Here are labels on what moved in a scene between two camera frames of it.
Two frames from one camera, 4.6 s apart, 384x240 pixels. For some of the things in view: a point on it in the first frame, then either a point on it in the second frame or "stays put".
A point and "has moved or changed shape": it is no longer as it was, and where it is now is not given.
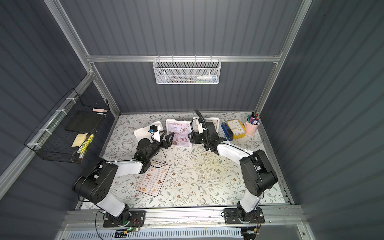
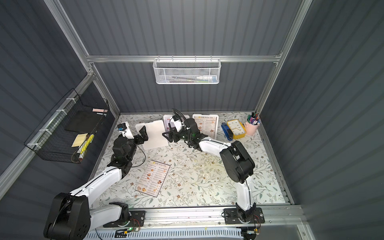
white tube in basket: [212, 79] stays put
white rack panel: [181, 129] has moved or changed shape
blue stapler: [228, 132] stays put
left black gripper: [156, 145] → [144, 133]
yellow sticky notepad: [79, 139] stays put
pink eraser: [104, 110] stays put
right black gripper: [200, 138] → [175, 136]
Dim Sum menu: [151, 181] stays put
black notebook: [85, 121] stays put
